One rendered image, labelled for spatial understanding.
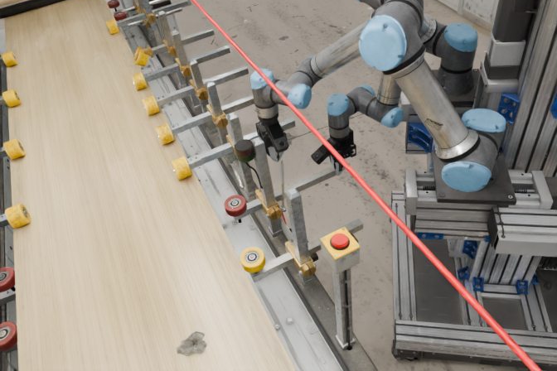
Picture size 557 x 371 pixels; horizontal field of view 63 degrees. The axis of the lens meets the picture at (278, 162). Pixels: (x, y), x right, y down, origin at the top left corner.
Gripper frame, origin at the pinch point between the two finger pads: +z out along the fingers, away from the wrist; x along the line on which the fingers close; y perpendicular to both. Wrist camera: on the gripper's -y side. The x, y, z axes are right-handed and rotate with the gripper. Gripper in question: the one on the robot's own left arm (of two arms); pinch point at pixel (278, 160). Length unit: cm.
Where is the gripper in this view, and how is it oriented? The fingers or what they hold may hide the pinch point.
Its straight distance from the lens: 163.8
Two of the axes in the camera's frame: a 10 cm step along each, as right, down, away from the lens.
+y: -4.3, -5.8, 6.9
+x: -8.9, 3.8, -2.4
